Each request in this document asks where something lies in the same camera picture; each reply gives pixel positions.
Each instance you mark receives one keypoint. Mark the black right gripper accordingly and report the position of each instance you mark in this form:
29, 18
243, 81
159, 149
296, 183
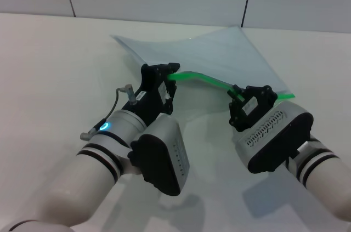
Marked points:
257, 108

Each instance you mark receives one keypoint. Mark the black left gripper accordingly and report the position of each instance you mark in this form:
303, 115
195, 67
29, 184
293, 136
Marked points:
148, 103

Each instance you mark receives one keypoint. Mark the green zipper slider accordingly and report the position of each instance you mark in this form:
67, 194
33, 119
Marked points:
238, 96

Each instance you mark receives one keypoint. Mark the translucent green-zip document bag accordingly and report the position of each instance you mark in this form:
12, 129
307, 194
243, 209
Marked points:
205, 53

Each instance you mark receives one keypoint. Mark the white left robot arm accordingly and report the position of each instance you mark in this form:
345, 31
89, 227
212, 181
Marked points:
76, 182

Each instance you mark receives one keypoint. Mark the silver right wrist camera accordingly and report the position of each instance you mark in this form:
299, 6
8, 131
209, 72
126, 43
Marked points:
274, 138

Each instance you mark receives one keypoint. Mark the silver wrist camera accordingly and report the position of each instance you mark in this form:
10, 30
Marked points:
159, 166
274, 138

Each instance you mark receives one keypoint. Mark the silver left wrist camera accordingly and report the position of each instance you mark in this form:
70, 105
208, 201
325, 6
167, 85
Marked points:
159, 166

